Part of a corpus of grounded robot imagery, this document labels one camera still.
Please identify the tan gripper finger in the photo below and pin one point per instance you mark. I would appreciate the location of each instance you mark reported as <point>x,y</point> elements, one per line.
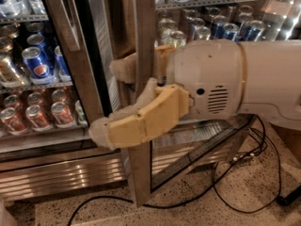
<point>124,69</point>
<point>156,111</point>

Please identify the blue pepsi can front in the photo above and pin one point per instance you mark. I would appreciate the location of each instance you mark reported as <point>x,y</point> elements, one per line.
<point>42,72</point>

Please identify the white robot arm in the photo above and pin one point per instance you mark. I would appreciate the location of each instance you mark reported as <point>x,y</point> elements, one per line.
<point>272,87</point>

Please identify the white green can right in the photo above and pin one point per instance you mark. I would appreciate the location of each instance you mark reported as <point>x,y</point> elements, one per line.
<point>177,39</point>

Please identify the glass fridge door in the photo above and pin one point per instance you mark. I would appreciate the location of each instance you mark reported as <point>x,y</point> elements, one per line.
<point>258,20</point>
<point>64,31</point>

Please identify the stainless fridge base grille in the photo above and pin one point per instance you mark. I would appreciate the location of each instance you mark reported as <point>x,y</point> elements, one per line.
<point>60,161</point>

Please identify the red coke can right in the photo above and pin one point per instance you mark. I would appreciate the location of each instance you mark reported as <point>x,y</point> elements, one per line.
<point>62,115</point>

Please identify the gold can front left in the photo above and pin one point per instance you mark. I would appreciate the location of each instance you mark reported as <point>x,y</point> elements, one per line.
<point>11,76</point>

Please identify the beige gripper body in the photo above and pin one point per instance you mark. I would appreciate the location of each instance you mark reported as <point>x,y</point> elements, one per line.
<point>205,75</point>

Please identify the red coke can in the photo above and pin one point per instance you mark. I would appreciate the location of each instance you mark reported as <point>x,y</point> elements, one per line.
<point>37,117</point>
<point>14,121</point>
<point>62,115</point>

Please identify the red coke can middle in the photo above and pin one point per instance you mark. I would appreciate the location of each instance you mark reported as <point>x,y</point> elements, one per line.
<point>37,117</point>

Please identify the red coke can left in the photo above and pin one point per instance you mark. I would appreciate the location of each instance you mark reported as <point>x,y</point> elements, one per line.
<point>14,121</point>

